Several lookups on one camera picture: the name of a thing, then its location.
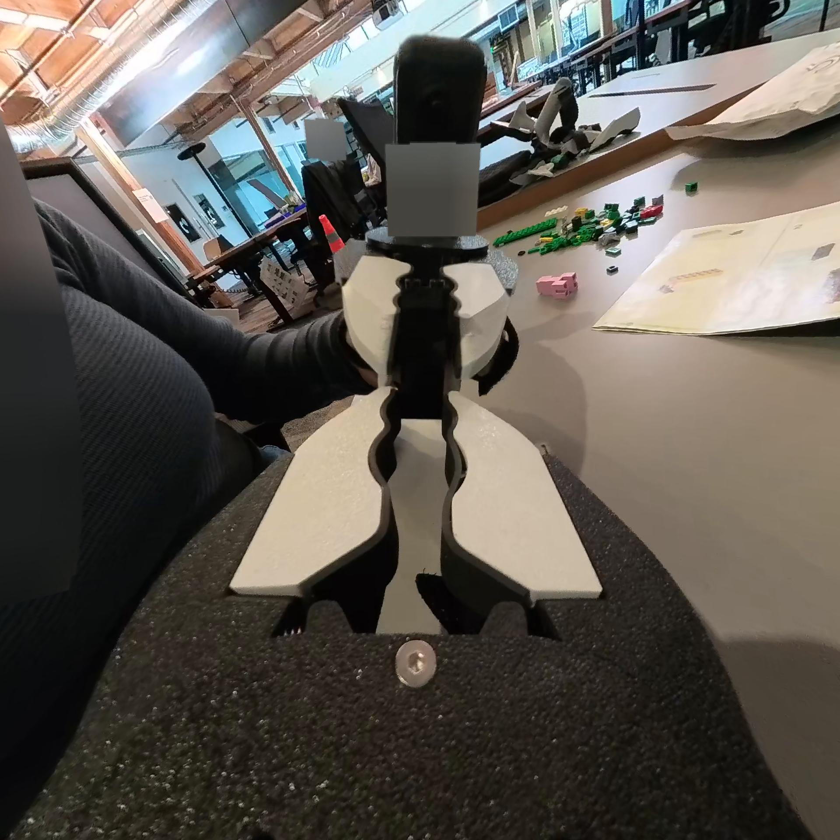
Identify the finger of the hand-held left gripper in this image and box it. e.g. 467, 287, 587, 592
449, 259, 509, 395
340, 255, 403, 389

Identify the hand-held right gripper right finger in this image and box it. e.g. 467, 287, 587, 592
443, 392, 603, 601

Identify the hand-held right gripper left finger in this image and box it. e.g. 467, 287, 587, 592
228, 386, 400, 598

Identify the grey desk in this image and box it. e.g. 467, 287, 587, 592
282, 26, 840, 840

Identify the grey desk divider panel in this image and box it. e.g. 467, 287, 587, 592
20, 156, 198, 309

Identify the black monitor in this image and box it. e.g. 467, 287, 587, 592
338, 98, 395, 172

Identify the long green brick plate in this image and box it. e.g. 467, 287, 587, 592
493, 220, 560, 249

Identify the white printed cardboard box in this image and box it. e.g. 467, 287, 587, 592
259, 259, 316, 316

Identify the black padded item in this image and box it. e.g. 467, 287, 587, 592
478, 147, 546, 207

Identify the black office chair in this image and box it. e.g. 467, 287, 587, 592
301, 157, 368, 263

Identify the pile of torn packaging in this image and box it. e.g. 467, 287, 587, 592
508, 77, 643, 178

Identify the wooden table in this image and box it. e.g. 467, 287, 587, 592
187, 209, 312, 326

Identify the pile of small bricks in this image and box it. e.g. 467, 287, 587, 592
492, 193, 665, 256

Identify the person's dark sweater torso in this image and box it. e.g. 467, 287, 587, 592
0, 394, 283, 815

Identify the black floor lamp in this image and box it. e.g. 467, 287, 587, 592
180, 141, 231, 244

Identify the brick instruction booklet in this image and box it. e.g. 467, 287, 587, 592
591, 202, 840, 337

